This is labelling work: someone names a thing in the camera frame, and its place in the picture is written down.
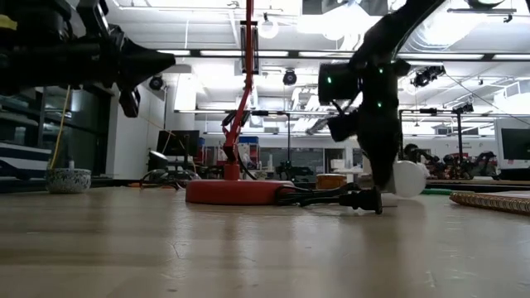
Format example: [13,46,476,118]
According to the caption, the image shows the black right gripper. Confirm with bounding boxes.
[326,104,405,191]

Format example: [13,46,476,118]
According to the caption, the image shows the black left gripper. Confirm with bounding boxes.
[76,0,177,119]

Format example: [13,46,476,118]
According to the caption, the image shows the white lightbulb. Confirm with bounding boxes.
[385,160,427,199]

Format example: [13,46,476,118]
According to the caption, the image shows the black lamp power cord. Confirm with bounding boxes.
[235,156,384,215]

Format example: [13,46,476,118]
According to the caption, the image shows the red desk lamp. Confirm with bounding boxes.
[185,0,296,207]

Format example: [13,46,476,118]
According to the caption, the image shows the small yellow round container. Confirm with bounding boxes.
[316,173,348,190]

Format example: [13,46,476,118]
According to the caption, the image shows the distant black robot arms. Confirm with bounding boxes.
[403,142,500,181]

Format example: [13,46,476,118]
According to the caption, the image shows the black computer monitor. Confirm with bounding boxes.
[156,129,201,158]

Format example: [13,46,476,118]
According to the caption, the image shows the pink spiral notebook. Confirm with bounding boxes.
[449,190,530,217]

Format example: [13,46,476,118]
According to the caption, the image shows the orange pen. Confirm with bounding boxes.
[127,182,175,190]

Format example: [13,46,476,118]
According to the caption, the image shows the dark storage shelving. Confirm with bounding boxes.
[0,84,113,183]

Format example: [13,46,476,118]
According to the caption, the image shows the white cased display screen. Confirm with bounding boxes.
[494,118,530,171]

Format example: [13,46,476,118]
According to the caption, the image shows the patterned ceramic bowl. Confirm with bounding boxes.
[44,167,93,195]

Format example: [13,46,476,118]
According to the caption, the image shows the black aluminium rig frame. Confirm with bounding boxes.
[0,48,530,194]

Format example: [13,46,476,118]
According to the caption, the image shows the distant black frame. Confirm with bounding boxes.
[248,109,292,175]
[399,107,467,177]

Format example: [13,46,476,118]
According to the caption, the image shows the white hanging cable loop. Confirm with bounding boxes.
[259,18,280,41]

